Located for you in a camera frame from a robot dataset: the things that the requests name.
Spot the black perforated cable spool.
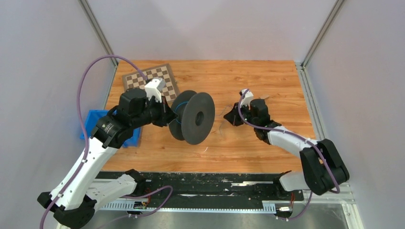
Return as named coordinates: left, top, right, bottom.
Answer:
left=169, top=90, right=215, bottom=145

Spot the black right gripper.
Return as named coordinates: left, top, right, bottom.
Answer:
left=223, top=102, right=257, bottom=128

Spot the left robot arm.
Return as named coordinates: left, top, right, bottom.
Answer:
left=38, top=88, right=175, bottom=229

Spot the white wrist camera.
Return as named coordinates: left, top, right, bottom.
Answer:
left=144, top=77, right=166, bottom=103
left=239, top=89, right=254, bottom=108

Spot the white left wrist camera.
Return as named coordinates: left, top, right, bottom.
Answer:
left=144, top=77, right=166, bottom=103

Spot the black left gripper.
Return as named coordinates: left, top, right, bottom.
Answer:
left=131, top=94, right=178, bottom=129

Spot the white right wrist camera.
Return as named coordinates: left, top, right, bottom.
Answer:
left=239, top=89, right=254, bottom=108

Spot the wooden chessboard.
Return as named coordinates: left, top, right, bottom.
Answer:
left=122, top=63, right=180, bottom=103

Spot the small wooden block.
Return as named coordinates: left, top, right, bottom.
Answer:
left=260, top=94, right=270, bottom=100

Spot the thin blue cable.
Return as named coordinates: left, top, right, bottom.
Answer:
left=175, top=101, right=233, bottom=137

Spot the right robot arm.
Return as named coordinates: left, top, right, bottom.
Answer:
left=224, top=99, right=350, bottom=199

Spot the blue plastic bin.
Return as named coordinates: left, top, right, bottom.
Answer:
left=79, top=109, right=141, bottom=148

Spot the aluminium frame rail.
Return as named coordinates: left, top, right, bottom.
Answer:
left=96, top=173, right=363, bottom=229

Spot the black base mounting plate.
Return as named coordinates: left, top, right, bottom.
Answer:
left=132, top=172, right=304, bottom=209

